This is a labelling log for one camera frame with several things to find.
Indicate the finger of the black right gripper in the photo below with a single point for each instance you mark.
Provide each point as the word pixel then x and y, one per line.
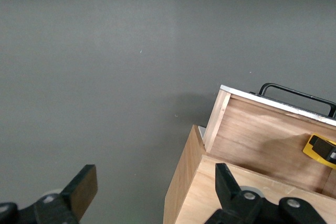
pixel 324 149

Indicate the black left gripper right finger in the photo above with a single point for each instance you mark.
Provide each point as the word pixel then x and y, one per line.
pixel 228 190

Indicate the grey table cover sheet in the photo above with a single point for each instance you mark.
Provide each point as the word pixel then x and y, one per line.
pixel 105 77

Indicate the yellow wooden block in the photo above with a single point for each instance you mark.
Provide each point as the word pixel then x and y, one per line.
pixel 308 149

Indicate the wooden drawer cabinet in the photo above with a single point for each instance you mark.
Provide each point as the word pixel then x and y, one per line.
pixel 183 182

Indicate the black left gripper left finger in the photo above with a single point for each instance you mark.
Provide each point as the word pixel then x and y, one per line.
pixel 78 192

